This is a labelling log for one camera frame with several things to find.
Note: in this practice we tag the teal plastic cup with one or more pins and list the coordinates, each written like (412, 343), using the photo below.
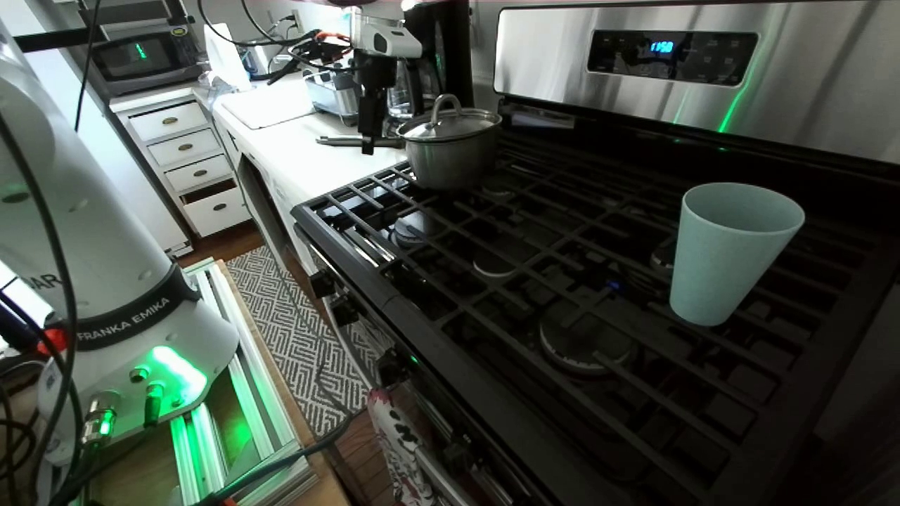
(721, 263)

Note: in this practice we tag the black coffee maker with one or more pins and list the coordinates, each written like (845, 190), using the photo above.
(445, 45)

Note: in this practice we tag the black gas stove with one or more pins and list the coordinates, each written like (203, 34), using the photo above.
(579, 253)

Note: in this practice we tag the white cutting board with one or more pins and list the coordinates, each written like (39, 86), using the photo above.
(268, 106)

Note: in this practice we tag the black microwave oven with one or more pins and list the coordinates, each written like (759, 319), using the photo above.
(142, 58)

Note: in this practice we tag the steel pot lid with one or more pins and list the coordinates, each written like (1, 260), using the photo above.
(451, 124)

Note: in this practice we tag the grey patterned rug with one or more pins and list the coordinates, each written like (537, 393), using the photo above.
(291, 338)

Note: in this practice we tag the black metal bar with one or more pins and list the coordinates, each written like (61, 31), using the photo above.
(56, 41)

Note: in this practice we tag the aluminium base frame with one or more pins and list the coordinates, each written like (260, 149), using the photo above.
(253, 412)

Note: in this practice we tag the patterned dish towel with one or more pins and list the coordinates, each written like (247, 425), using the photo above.
(412, 459)

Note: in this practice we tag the white drawer cabinet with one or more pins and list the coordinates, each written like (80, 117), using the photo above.
(187, 173)

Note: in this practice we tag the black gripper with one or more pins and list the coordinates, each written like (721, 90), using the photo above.
(378, 81)

